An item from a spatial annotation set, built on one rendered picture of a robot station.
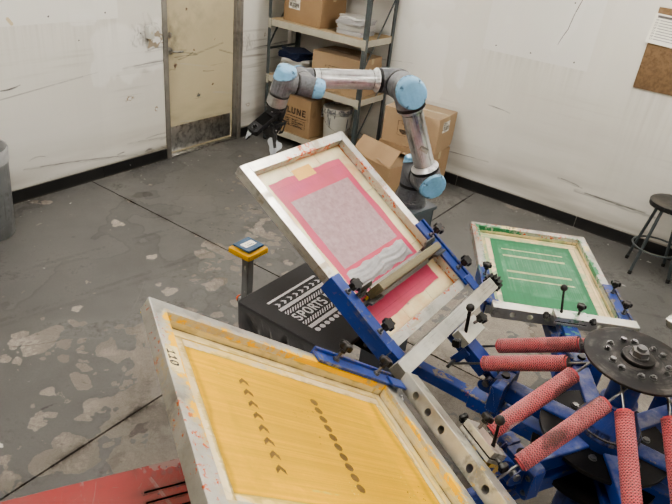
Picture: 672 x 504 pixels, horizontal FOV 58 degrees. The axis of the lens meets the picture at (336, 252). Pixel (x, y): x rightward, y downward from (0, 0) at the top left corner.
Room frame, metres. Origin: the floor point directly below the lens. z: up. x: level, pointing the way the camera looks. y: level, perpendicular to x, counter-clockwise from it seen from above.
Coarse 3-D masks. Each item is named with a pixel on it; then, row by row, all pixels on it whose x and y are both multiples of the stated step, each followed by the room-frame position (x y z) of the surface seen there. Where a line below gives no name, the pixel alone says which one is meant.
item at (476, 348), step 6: (450, 336) 1.68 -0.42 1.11; (474, 342) 1.68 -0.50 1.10; (456, 348) 1.67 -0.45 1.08; (462, 348) 1.66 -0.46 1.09; (468, 348) 1.65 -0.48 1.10; (474, 348) 1.65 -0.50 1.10; (480, 348) 1.67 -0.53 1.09; (474, 354) 1.63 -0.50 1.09; (480, 354) 1.64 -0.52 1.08; (486, 354) 1.66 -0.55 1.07; (468, 360) 1.64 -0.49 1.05; (474, 360) 1.63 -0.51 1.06; (474, 366) 1.63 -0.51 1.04; (480, 366) 1.61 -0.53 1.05; (480, 372) 1.61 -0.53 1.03
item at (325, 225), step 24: (288, 192) 1.94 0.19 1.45; (312, 192) 2.01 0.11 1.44; (312, 216) 1.90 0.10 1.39; (336, 216) 1.97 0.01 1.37; (312, 240) 1.80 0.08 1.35; (336, 240) 1.86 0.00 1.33; (360, 240) 1.93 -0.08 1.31; (336, 264) 1.77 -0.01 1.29; (360, 264) 1.82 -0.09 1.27; (384, 312) 1.69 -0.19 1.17
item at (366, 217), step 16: (336, 160) 2.24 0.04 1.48; (320, 176) 2.11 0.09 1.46; (336, 176) 2.16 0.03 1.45; (352, 176) 2.21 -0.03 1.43; (336, 192) 2.08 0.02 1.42; (352, 192) 2.13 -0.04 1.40; (352, 208) 2.05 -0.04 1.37; (368, 208) 2.10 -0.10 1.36; (352, 224) 1.98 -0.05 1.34; (368, 224) 2.02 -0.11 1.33; (384, 224) 2.07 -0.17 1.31; (368, 240) 1.95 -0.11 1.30; (384, 240) 1.99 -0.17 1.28; (416, 272) 1.94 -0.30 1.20; (432, 272) 1.98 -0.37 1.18; (416, 288) 1.87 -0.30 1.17
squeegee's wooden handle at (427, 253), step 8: (432, 248) 1.94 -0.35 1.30; (440, 248) 1.98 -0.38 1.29; (416, 256) 1.86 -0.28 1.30; (424, 256) 1.88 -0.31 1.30; (408, 264) 1.80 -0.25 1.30; (416, 264) 1.83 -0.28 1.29; (400, 272) 1.75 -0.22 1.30; (408, 272) 1.81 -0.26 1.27; (384, 280) 1.68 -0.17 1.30; (392, 280) 1.70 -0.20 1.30; (376, 288) 1.66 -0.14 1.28; (384, 288) 1.65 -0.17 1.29; (368, 296) 1.67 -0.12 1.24
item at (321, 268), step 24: (312, 144) 2.19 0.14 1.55; (336, 144) 2.31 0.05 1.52; (240, 168) 1.87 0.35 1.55; (264, 168) 1.94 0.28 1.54; (360, 168) 2.26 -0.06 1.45; (264, 192) 1.83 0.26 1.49; (384, 192) 2.19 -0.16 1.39; (288, 216) 1.80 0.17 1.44; (408, 216) 2.14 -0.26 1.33; (312, 264) 1.69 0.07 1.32; (456, 288) 1.93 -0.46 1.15; (432, 312) 1.76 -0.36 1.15; (408, 336) 1.61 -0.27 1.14
